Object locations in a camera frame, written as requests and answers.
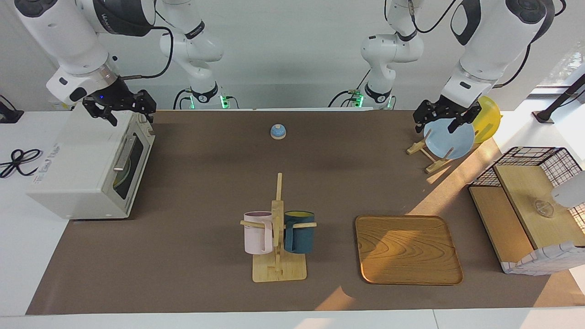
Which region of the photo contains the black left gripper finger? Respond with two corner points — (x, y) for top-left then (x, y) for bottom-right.
(448, 104), (483, 134)
(414, 101), (435, 134)

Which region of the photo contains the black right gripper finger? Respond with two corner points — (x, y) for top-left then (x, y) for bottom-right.
(83, 103), (118, 127)
(137, 90), (157, 123)

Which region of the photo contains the white toaster oven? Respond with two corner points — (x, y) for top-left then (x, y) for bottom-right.
(27, 110), (156, 221)

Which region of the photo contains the yellow plate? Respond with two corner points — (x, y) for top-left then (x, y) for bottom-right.
(471, 95), (502, 144)

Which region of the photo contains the light blue plate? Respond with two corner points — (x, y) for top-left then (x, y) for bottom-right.
(423, 118), (476, 160)

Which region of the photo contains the wooden plate rack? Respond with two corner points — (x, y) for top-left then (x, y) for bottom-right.
(406, 129), (457, 174)

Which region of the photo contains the wooden two-tier shelf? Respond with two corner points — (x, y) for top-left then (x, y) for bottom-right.
(469, 164), (585, 265)

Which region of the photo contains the brown table mat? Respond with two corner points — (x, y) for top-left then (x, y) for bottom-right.
(26, 110), (585, 316)

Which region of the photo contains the black device base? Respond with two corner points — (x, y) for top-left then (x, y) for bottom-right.
(0, 95), (24, 124)

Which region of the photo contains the blurry white cylinder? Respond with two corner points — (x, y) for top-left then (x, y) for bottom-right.
(551, 170), (585, 208)

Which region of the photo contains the wooden tray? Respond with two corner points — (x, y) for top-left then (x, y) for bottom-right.
(355, 215), (463, 286)

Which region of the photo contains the white checkered cloth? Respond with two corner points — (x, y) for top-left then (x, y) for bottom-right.
(500, 241), (585, 276)

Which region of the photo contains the pink mug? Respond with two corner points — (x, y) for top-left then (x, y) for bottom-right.
(244, 211), (275, 255)

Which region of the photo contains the dark blue mug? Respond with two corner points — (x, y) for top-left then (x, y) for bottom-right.
(283, 211), (315, 254)

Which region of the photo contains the wooden mug rack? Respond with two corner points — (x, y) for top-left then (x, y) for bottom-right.
(240, 172), (318, 283)

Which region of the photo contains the black base cable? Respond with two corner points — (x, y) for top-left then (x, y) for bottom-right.
(173, 88), (192, 110)
(328, 69), (372, 108)

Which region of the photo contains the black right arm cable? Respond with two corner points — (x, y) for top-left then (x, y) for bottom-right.
(120, 25), (175, 80)

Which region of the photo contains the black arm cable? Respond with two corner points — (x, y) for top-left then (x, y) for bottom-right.
(384, 0), (457, 35)
(120, 25), (175, 80)

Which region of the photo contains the black wire basket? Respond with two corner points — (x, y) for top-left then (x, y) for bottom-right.
(471, 147), (585, 229)

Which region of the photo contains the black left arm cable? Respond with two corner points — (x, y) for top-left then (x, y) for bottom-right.
(384, 0), (457, 35)

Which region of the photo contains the coiled black cable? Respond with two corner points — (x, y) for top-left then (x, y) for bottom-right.
(0, 149), (43, 179)

